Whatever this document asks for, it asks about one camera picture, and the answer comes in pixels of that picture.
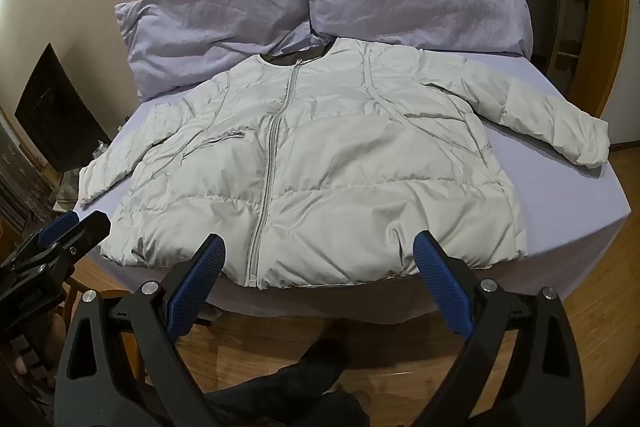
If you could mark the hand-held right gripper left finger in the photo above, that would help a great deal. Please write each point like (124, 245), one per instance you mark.
(197, 279)

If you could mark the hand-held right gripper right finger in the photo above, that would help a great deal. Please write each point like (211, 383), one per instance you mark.
(442, 282)

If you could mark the person's leg in dark trousers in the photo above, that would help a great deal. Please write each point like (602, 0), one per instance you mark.
(300, 387)

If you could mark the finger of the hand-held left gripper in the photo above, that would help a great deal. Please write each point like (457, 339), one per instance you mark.
(57, 227)
(92, 228)

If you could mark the black television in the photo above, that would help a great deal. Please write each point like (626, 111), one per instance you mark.
(55, 112)

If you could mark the wooden door frame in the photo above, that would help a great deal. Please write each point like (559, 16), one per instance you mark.
(617, 47)

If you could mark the bed with lavender sheet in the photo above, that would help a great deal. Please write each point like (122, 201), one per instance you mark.
(550, 207)

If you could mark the person's left hand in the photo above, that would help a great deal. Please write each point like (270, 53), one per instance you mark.
(50, 339)

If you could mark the cream quilt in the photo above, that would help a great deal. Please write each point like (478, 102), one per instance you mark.
(325, 157)

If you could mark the wooden shelf unit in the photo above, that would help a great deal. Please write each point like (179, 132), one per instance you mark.
(567, 47)

